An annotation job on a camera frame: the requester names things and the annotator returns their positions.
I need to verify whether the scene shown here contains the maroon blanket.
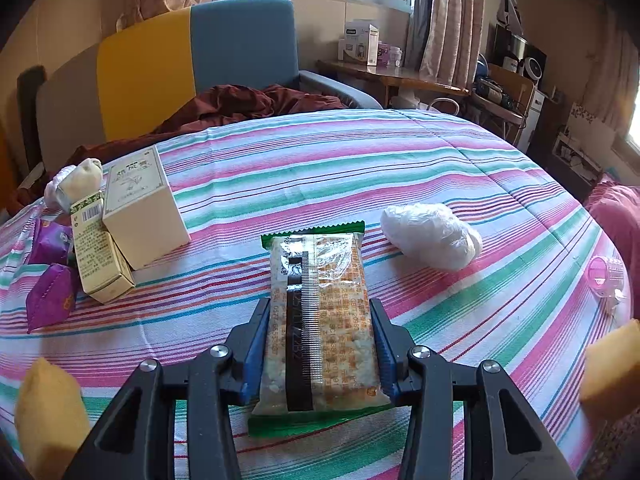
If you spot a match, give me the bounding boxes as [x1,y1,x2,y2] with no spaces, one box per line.
[75,84,348,166]

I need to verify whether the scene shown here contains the white plastic bag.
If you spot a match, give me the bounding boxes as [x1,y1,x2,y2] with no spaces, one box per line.
[380,202,484,272]

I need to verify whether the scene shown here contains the pink plastic cup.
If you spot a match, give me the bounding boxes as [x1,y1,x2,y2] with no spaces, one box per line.
[587,255,628,312]

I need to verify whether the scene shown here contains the yellow sponge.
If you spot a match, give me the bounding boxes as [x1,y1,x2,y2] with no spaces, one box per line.
[14,357,92,478]
[579,319,640,423]

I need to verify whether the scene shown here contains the white round appliance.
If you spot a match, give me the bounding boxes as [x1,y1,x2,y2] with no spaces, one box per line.
[517,57,546,91]

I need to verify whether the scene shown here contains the wooden chair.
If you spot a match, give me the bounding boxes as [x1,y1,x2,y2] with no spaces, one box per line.
[470,62,536,146]

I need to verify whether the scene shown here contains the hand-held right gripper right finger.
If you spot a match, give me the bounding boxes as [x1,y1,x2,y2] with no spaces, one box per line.
[369,298,581,480]

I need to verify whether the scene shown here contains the multicolour sofa chair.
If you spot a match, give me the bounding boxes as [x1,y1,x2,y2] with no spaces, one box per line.
[17,0,383,173]

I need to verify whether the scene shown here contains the white carton box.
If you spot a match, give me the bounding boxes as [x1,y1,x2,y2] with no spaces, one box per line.
[337,20,381,67]

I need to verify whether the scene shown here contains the purple snack packet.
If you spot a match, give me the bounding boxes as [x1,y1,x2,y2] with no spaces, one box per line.
[25,217,76,266]
[26,262,81,335]

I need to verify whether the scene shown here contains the pink cloth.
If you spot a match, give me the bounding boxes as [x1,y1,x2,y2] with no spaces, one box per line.
[582,175,640,321]

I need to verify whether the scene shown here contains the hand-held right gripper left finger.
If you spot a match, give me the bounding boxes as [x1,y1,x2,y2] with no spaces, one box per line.
[62,298,274,480]

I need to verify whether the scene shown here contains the clear cracker packet green edges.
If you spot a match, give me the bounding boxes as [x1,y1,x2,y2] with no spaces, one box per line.
[247,221,393,438]

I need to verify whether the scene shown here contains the large cream cardboard box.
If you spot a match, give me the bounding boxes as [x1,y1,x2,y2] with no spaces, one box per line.
[101,145,192,271]

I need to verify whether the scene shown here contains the black kitchen appliance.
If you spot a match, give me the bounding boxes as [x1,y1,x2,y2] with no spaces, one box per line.
[495,25,548,73]

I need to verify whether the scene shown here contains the dark cabinet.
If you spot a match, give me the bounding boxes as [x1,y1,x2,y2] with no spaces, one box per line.
[530,92,601,201]

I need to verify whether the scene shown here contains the small cream box green print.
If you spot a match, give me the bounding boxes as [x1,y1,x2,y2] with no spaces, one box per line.
[70,197,137,306]

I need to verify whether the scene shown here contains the wooden desk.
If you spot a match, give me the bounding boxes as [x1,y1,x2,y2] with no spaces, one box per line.
[316,59,471,108]

